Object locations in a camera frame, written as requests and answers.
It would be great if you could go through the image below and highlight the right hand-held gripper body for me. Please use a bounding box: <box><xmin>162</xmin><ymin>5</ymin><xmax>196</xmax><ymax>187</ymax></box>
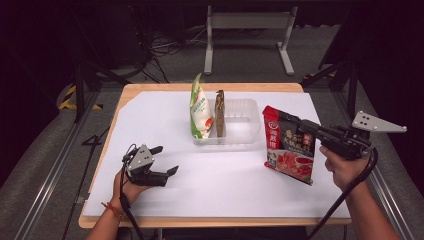
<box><xmin>298</xmin><ymin>111</ymin><xmax>408</xmax><ymax>161</ymax></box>

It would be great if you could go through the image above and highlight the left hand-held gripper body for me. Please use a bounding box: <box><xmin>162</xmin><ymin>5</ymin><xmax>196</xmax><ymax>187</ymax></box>
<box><xmin>121</xmin><ymin>143</ymin><xmax>170</xmax><ymax>188</ymax></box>

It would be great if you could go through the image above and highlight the red and black packet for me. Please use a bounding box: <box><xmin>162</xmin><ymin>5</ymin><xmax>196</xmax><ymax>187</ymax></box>
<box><xmin>261</xmin><ymin>105</ymin><xmax>317</xmax><ymax>187</ymax></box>

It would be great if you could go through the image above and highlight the translucent plastic container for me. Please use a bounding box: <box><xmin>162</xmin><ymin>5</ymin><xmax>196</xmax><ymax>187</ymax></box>
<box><xmin>191</xmin><ymin>98</ymin><xmax>262</xmax><ymax>146</ymax></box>

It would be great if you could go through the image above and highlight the green and white packet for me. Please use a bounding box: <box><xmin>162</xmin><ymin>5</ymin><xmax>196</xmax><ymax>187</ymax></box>
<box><xmin>189</xmin><ymin>72</ymin><xmax>215</xmax><ymax>140</ymax></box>

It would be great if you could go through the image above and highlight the gold foil packet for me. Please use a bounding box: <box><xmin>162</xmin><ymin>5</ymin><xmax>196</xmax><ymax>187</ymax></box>
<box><xmin>214</xmin><ymin>89</ymin><xmax>227</xmax><ymax>139</ymax></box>

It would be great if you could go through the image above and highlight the person's right hand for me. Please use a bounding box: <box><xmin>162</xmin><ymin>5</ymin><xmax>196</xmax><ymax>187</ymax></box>
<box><xmin>319</xmin><ymin>145</ymin><xmax>368</xmax><ymax>193</ymax></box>

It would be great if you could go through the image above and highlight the person's left hand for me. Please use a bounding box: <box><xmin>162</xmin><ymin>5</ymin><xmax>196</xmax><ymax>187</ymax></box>
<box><xmin>111</xmin><ymin>169</ymin><xmax>151</xmax><ymax>210</ymax></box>

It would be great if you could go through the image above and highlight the black tripod stand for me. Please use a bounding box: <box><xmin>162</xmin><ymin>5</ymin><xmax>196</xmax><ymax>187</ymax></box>
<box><xmin>68</xmin><ymin>9</ymin><xmax>132</xmax><ymax>124</ymax></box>
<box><xmin>299</xmin><ymin>58</ymin><xmax>363</xmax><ymax>122</ymax></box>

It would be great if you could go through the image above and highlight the yellow and black floor tape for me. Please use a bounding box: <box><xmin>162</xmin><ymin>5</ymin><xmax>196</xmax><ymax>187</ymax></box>
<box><xmin>57</xmin><ymin>84</ymin><xmax>103</xmax><ymax>111</ymax></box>

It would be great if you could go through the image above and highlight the grey metal stand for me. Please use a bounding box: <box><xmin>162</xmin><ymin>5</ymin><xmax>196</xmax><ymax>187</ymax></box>
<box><xmin>203</xmin><ymin>4</ymin><xmax>300</xmax><ymax>76</ymax></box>

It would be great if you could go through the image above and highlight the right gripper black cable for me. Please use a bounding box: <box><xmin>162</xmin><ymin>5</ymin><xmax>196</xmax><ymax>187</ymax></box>
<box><xmin>305</xmin><ymin>146</ymin><xmax>380</xmax><ymax>240</ymax></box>

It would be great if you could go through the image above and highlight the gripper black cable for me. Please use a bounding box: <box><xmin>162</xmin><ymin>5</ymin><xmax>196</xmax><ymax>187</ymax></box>
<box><xmin>305</xmin><ymin>146</ymin><xmax>380</xmax><ymax>240</ymax></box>
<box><xmin>119</xmin><ymin>143</ymin><xmax>148</xmax><ymax>240</ymax></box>

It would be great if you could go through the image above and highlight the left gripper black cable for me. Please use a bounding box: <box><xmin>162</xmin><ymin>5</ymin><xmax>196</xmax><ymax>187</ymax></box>
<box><xmin>119</xmin><ymin>143</ymin><xmax>148</xmax><ymax>240</ymax></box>

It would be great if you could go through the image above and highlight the red bracelet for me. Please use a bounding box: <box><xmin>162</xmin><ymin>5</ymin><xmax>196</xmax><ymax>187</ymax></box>
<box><xmin>101</xmin><ymin>201</ymin><xmax>126</xmax><ymax>221</ymax></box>

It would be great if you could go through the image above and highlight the metal floor rail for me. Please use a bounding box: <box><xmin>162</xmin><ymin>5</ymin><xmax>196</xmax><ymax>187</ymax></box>
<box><xmin>333</xmin><ymin>89</ymin><xmax>419</xmax><ymax>240</ymax></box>
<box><xmin>13</xmin><ymin>89</ymin><xmax>102</xmax><ymax>240</ymax></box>

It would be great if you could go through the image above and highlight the bundle of floor cables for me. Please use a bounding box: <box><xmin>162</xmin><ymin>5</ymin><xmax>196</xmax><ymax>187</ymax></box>
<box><xmin>131</xmin><ymin>6</ymin><xmax>208</xmax><ymax>84</ymax></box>

